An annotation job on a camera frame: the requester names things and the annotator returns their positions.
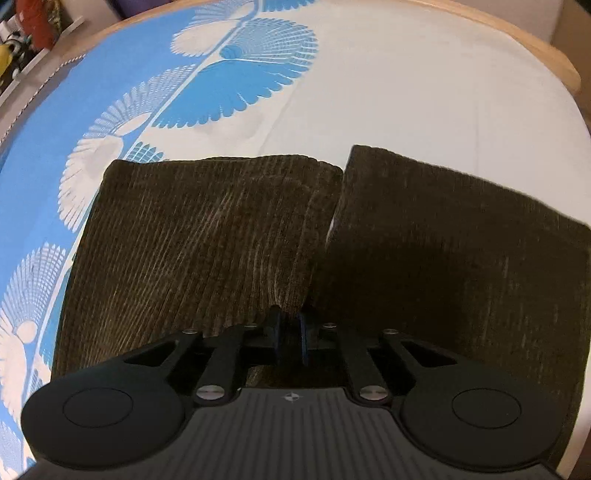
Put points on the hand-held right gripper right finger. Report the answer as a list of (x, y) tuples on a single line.
[(304, 333)]

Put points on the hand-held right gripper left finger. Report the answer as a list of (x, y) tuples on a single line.
[(276, 333)]

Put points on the blue and white printed bedsheet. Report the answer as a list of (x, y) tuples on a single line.
[(392, 92)]

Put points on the purple board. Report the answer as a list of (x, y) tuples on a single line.
[(134, 7)]

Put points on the white window sill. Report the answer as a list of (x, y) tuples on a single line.
[(55, 46)]

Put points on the red cushion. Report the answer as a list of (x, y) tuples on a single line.
[(36, 13)]

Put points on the wooden bed frame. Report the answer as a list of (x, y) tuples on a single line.
[(554, 64)]

